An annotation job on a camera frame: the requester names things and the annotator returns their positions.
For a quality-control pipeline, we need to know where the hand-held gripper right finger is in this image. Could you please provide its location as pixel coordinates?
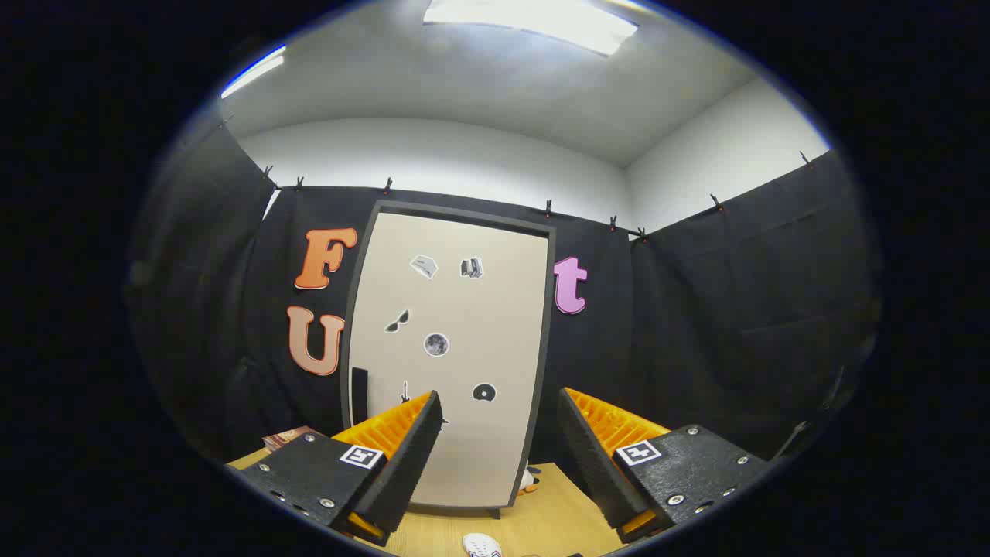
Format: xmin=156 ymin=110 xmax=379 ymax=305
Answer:
xmin=557 ymin=387 xmax=774 ymax=544

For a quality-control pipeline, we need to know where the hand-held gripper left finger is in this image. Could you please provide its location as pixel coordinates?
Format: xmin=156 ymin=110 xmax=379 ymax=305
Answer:
xmin=236 ymin=391 xmax=444 ymax=546

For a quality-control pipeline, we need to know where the grey shoe cabinet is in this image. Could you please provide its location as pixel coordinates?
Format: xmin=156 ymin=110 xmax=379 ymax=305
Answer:
xmin=340 ymin=200 xmax=558 ymax=519

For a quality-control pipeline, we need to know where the brown book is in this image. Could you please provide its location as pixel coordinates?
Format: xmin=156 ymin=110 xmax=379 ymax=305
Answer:
xmin=261 ymin=425 xmax=326 ymax=453

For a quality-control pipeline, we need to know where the black backdrop cloth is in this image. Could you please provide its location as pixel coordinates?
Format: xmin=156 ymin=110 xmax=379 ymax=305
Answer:
xmin=128 ymin=116 xmax=879 ymax=465

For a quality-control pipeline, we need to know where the row of black clips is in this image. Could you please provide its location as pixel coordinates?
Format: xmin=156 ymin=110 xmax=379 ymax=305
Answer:
xmin=259 ymin=151 xmax=814 ymax=244

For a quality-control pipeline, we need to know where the narrow ceiling light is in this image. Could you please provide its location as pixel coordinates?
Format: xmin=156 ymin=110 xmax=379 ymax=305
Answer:
xmin=220 ymin=45 xmax=287 ymax=100

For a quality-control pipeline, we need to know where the large ceiling light panel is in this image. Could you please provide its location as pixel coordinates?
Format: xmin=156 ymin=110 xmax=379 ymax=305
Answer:
xmin=423 ymin=0 xmax=640 ymax=56

